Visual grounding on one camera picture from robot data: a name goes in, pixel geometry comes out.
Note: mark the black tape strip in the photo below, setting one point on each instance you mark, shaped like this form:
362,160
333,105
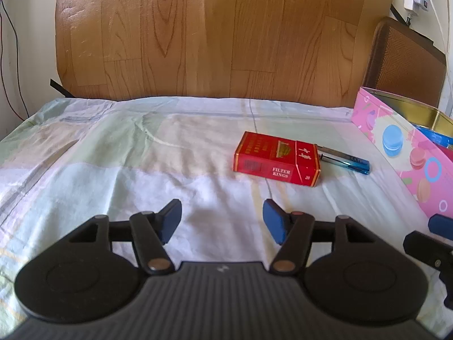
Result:
61,88
400,15

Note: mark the pink macaron print tin box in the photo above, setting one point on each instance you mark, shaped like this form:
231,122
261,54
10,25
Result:
400,138

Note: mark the white plug adapter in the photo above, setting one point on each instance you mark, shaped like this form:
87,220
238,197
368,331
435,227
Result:
417,3

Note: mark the blue transparent lighter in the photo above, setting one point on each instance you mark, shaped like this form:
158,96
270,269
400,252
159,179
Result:
354,164

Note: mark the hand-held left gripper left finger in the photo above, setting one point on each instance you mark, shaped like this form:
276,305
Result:
170,221

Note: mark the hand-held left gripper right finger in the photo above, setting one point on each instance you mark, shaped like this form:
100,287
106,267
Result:
275,221

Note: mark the red cigarette pack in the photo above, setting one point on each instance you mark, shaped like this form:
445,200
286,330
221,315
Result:
269,156

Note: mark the blue polka dot headband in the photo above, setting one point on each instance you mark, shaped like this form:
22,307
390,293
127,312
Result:
437,136

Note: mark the pastel checked bedsheet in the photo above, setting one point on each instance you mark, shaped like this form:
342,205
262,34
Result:
124,163

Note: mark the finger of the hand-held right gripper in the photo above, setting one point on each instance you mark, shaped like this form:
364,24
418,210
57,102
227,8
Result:
441,226
424,248

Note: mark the wooden grain headboard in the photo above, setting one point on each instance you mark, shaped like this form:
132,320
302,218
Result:
219,35

